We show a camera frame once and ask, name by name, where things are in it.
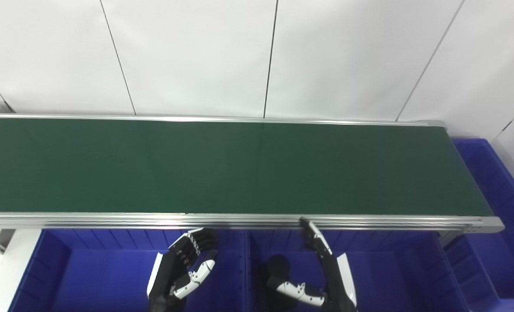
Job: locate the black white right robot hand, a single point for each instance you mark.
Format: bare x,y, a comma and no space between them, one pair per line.
337,281

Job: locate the black cylinder-on-block part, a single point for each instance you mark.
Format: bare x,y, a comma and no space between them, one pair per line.
278,266

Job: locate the green conveyor belt aluminium frame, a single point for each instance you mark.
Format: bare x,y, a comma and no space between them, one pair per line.
239,169

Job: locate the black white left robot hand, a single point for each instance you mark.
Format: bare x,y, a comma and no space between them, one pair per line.
170,273

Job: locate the blue plastic bin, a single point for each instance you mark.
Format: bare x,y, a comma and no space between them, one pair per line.
88,277
404,277
499,225

